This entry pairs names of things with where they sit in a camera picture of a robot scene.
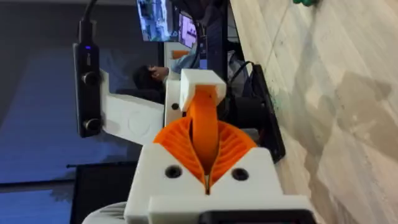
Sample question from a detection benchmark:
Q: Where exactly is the computer monitor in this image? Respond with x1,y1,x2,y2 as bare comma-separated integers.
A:
178,12,200,49
136,0,180,43

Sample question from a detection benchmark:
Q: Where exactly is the person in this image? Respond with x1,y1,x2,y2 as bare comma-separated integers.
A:
116,42,203,105

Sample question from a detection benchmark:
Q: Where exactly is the black cable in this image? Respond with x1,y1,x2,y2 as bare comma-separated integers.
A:
77,0,99,45

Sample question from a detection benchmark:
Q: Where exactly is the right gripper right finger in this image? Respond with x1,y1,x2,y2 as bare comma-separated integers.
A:
207,119,284,197

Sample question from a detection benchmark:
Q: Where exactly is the black mounting rail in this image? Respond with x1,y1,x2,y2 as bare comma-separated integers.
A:
251,63,286,164

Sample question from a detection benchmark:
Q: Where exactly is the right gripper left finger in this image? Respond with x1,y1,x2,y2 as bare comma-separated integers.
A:
123,116,208,224

